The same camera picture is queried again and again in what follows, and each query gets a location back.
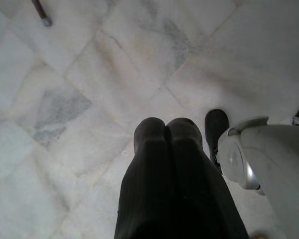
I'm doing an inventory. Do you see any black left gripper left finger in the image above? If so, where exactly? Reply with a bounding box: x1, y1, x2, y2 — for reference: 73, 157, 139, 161
114, 117, 171, 239

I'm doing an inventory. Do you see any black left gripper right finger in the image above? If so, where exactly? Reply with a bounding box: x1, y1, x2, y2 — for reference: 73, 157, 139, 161
166, 117, 250, 239

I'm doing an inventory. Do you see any black robot left foot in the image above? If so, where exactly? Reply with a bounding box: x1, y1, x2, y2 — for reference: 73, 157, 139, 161
204, 109, 230, 175

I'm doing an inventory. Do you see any brown furniture leg metal tip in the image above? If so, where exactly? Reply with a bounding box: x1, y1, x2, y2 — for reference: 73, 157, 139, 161
31, 0, 53, 27

